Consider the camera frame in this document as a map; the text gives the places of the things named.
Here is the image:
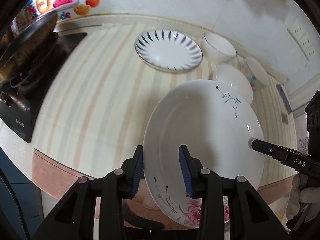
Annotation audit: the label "colourful wall stickers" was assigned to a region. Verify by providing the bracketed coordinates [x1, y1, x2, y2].
[10, 0, 100, 34]

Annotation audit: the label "black frying pan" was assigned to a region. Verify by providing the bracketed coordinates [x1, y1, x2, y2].
[1, 10, 57, 85]

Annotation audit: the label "brown label patch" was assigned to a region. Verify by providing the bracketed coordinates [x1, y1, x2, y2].
[280, 112, 289, 125]

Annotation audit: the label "right wall socket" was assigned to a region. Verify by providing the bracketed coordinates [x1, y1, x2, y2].
[305, 46, 316, 61]

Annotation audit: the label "middle wall socket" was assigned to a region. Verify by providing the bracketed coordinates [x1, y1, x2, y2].
[298, 33, 312, 52]

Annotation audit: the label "white plate with blue stripes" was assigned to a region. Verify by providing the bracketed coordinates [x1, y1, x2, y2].
[135, 29, 203, 72]

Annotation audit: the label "white plate with floral print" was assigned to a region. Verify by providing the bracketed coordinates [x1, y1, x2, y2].
[143, 80, 265, 228]

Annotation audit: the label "wall socket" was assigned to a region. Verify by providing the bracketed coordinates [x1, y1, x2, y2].
[305, 46, 316, 61]
[287, 19, 306, 41]
[298, 33, 312, 52]

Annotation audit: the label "white bowl with red flowers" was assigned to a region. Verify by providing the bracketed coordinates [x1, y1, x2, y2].
[214, 64, 253, 105]

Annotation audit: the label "white gloved right hand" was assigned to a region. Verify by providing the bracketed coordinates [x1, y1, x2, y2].
[286, 173, 320, 222]

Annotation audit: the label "plain white bowl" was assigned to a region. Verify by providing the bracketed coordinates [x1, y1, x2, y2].
[201, 32, 237, 65]

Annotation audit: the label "black gas stove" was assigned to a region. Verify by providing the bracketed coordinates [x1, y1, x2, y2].
[1, 32, 87, 142]

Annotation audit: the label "blue smartphone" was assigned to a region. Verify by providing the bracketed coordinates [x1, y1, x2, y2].
[276, 84, 292, 114]

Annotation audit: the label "striped cat table cloth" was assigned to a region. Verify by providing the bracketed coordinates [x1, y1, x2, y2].
[31, 23, 297, 230]

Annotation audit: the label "blue base cabinet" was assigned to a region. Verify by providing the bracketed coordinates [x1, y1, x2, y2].
[0, 147, 43, 240]

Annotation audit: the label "left wall socket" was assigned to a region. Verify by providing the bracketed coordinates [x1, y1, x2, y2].
[287, 19, 306, 41]

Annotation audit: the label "white bowl with blue pattern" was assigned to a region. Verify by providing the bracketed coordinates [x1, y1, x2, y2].
[240, 56, 270, 90]

